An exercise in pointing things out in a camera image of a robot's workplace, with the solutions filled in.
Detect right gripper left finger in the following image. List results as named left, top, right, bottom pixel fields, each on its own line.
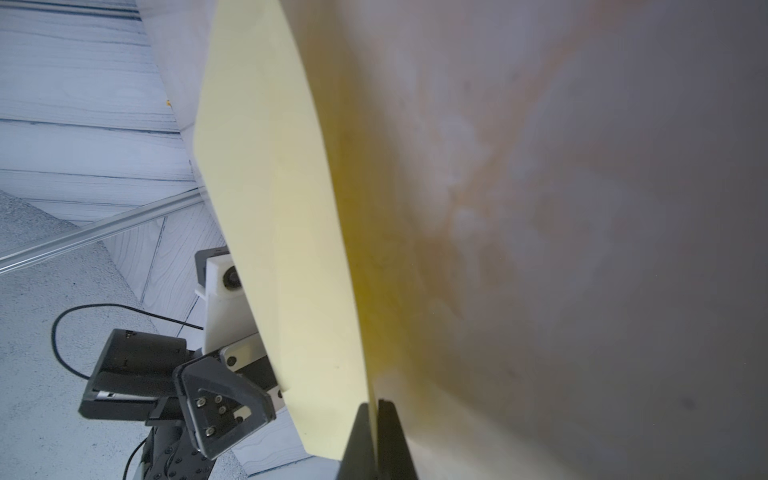
left=336, top=403, right=378, bottom=480

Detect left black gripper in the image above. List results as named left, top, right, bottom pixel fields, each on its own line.
left=79, top=329, right=278, bottom=479

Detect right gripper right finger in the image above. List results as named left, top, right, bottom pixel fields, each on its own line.
left=377, top=399, right=418, bottom=480

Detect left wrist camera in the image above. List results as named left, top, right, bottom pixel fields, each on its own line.
left=194, top=247, right=258, bottom=354

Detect left aluminium frame post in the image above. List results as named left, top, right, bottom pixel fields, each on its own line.
left=1, top=187, right=208, bottom=274

